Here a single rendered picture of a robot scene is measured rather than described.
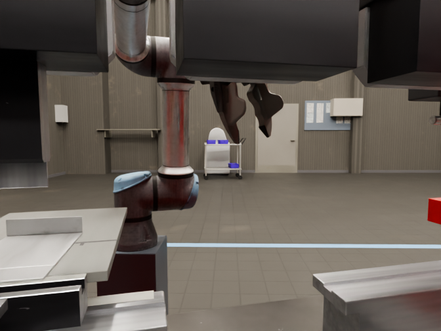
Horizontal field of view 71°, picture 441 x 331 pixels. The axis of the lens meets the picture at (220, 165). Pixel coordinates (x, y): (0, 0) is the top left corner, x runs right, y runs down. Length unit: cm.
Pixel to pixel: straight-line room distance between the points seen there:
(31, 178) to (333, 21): 27
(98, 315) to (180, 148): 73
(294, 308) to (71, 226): 32
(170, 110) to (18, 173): 72
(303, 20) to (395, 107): 1101
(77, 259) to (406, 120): 1124
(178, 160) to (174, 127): 11
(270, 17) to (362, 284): 27
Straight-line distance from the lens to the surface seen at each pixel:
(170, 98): 97
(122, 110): 1053
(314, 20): 28
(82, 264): 33
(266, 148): 997
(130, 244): 101
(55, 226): 44
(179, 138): 97
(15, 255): 38
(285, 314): 48
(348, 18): 29
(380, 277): 39
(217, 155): 910
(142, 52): 91
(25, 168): 28
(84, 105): 1045
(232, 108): 48
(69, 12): 25
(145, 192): 99
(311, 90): 1038
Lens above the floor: 112
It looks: 5 degrees down
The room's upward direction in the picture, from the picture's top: straight up
